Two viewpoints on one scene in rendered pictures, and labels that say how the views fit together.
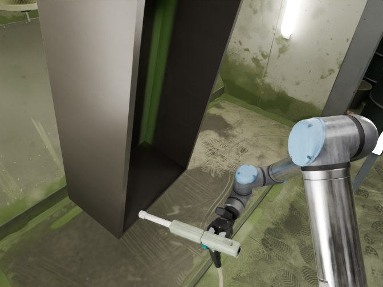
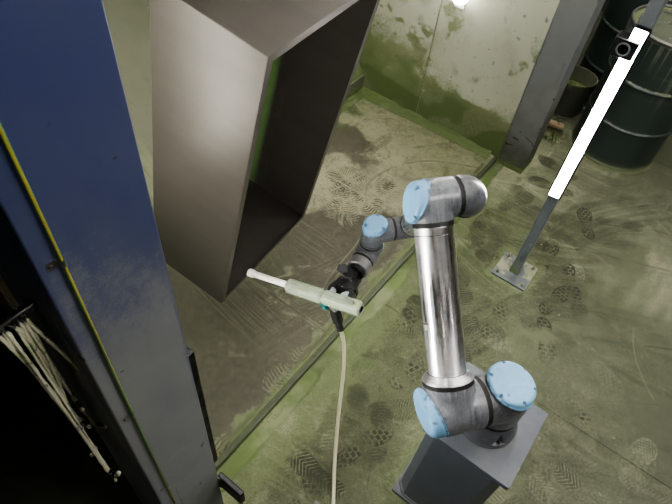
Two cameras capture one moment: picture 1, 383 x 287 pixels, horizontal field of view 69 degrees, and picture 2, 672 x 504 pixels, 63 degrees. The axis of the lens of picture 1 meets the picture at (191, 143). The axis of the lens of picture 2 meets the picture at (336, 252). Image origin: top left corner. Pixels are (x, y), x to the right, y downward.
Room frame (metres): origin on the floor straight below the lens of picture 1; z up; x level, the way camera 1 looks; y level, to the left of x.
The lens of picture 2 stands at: (-0.52, 0.01, 2.31)
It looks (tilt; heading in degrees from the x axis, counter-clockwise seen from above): 49 degrees down; 355
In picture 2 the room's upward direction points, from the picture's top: 7 degrees clockwise
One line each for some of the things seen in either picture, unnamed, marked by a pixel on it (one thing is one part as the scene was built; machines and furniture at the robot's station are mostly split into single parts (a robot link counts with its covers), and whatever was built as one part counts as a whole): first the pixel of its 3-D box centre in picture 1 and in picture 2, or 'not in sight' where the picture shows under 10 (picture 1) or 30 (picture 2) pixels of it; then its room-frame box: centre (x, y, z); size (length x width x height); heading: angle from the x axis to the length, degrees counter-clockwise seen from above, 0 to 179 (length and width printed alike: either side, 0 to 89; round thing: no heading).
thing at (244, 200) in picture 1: (239, 195); (368, 251); (0.89, -0.24, 0.68); 0.12 x 0.09 x 0.10; 153
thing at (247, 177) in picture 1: (247, 179); (376, 232); (0.89, -0.26, 0.79); 0.12 x 0.09 x 0.12; 106
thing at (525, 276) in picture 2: not in sight; (514, 270); (1.38, -1.16, 0.01); 0.20 x 0.20 x 0.01; 53
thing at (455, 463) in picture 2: not in sight; (461, 455); (0.22, -0.62, 0.32); 0.31 x 0.31 x 0.64; 53
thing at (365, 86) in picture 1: (353, 94); (569, 92); (3.00, -1.87, 0.14); 0.31 x 0.29 x 0.28; 143
